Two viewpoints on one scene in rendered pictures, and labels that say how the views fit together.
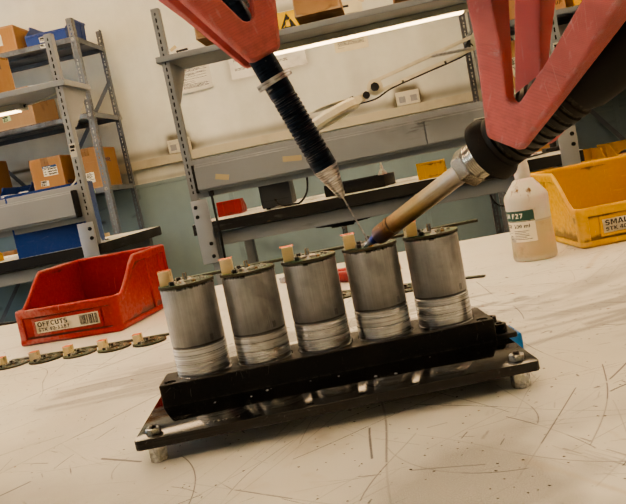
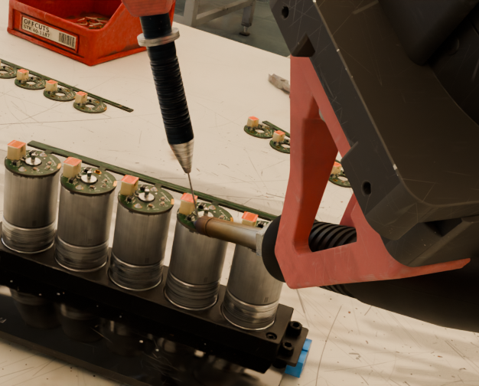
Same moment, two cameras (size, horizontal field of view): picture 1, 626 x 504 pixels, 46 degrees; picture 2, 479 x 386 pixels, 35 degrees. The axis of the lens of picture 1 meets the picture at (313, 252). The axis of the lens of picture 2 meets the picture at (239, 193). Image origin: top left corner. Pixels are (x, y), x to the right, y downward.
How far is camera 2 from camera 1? 0.17 m
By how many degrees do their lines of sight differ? 24
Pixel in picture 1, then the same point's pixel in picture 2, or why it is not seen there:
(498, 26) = (306, 180)
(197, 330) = (21, 214)
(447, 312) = (242, 315)
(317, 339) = (119, 274)
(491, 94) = (285, 225)
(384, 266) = (201, 250)
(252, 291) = (77, 208)
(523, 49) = not seen: hidden behind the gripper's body
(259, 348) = (68, 255)
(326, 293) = (141, 243)
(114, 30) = not seen: outside the picture
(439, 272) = (249, 281)
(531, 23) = not seen: hidden behind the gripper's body
